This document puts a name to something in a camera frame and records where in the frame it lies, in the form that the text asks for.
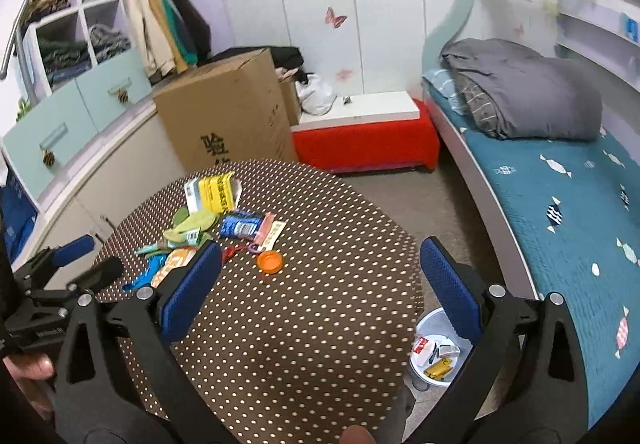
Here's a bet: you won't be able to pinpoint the white round bin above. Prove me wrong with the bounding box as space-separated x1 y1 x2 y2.
409 308 476 387

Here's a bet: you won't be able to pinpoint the lavender wall shelf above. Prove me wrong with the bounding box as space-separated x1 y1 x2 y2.
555 0 640 90

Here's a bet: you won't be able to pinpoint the blue snack wrapper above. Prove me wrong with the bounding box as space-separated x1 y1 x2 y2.
219 210 263 240

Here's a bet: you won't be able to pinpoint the person's left hand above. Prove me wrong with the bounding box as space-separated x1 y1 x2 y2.
2 355 56 417

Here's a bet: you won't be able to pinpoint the green wrapper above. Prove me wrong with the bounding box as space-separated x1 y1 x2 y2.
162 210 221 247

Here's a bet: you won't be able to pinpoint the dark green folded clothes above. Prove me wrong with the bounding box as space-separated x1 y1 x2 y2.
37 39 91 75

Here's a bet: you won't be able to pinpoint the orange white packet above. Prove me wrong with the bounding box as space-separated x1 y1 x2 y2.
150 246 198 287

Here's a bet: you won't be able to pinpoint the thin blue wrapper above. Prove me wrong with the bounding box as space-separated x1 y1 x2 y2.
122 256 166 292

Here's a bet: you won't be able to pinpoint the orange bottle cap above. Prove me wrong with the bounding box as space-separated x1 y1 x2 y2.
257 251 285 275

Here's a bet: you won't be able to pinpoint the yellow white cardboard box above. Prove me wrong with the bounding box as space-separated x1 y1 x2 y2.
184 172 243 215

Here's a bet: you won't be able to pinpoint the pink paper strip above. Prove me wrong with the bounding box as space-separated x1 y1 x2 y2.
254 213 277 255

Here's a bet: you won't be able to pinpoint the beige low cabinet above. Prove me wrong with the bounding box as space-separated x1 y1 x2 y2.
30 99 191 245

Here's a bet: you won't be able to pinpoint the blue pillow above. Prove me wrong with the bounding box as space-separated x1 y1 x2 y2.
422 69 471 117

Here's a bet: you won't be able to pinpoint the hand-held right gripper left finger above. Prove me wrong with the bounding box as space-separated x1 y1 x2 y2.
54 241 236 444

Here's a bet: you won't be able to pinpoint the blue candy print bedspread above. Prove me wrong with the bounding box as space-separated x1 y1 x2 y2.
425 69 640 430

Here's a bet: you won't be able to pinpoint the yellow packet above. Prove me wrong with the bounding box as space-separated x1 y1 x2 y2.
424 358 453 381

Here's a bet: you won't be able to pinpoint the beige hanging garment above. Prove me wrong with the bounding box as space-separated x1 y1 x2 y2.
120 0 171 77

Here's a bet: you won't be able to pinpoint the camouflage folded clothes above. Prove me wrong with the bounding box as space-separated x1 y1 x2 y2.
25 0 71 22

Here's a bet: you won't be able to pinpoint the grey blue folded clothes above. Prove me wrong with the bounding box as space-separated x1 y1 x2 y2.
90 24 132 62

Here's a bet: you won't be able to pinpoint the red white small box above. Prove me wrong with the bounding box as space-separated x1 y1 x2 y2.
412 335 433 367

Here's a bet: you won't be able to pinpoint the lavender shelf cabinet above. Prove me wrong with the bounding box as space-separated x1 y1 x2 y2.
0 0 211 205

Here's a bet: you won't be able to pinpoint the teal drawer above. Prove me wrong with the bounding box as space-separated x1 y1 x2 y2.
2 96 101 197
75 54 153 132

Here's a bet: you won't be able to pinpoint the green hanging garment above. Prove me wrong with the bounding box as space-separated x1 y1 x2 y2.
160 0 198 65

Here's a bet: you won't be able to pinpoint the large cardboard box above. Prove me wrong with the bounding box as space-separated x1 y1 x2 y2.
152 48 300 175

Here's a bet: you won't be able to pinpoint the brown polka dot tablecloth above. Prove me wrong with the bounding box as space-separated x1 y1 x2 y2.
95 159 426 444

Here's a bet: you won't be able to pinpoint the blue bag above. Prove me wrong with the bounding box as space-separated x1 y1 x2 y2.
0 169 41 265

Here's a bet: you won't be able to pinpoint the mustard hanging garment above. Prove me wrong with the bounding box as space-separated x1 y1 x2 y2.
147 0 188 75

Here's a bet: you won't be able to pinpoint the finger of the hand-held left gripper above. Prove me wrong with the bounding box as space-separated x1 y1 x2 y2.
27 256 124 306
12 235 96 282

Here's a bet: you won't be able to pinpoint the black hanging garment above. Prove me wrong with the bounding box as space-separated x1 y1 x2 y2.
165 0 213 62

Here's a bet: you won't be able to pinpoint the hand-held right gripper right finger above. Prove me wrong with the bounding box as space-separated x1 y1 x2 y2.
405 236 596 444

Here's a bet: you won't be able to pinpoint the grey duvet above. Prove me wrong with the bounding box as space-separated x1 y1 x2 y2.
440 38 603 142

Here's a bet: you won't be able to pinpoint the white board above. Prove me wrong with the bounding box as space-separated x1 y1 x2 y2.
291 90 422 132

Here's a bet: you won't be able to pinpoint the white plastic bag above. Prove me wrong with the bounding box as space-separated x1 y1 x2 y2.
294 73 338 116

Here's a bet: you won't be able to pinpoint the red bench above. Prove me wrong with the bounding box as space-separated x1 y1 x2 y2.
291 99 441 174

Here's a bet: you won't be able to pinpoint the curved silver rail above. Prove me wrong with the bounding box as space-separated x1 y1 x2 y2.
0 0 91 80

